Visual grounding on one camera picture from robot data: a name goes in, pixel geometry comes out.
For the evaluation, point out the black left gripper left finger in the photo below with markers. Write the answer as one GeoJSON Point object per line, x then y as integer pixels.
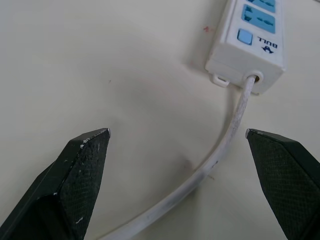
{"type": "Point", "coordinates": [67, 185]}

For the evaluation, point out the white power strip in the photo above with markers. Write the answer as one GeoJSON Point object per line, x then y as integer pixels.
{"type": "Point", "coordinates": [252, 47]}

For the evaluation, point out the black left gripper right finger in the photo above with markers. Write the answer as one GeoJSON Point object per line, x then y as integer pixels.
{"type": "Point", "coordinates": [287, 175]}

